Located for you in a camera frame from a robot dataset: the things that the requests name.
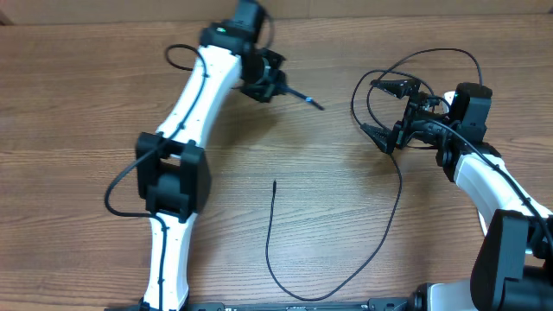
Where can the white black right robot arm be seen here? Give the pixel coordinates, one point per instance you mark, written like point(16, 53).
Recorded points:
point(513, 269)

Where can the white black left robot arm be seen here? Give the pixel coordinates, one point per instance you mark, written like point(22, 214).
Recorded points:
point(173, 176)

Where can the white power strip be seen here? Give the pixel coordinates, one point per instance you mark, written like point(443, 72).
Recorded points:
point(449, 96)

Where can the blue Galaxy smartphone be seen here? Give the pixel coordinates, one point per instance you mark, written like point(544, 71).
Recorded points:
point(305, 98)

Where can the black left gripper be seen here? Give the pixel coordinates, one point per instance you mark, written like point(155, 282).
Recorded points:
point(264, 92)

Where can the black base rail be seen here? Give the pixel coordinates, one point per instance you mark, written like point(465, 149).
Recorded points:
point(281, 306)

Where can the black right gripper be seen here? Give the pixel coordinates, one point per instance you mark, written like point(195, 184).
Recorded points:
point(397, 136)

